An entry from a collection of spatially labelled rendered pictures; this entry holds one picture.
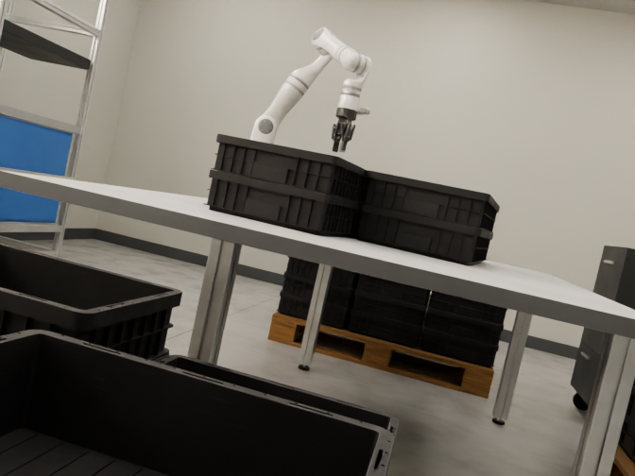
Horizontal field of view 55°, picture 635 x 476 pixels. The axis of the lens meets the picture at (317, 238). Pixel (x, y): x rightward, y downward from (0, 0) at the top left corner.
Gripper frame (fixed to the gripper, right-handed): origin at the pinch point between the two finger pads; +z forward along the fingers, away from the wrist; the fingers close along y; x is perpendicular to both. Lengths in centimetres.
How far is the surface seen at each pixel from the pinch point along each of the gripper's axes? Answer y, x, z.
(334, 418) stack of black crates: 154, -70, 40
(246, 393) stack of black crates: 148, -78, 40
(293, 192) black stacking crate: 40, -31, 20
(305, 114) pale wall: -302, 111, -51
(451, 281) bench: 99, -16, 31
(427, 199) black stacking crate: 41.5, 13.9, 12.8
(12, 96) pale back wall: -299, -116, -6
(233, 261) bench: 62, -52, 39
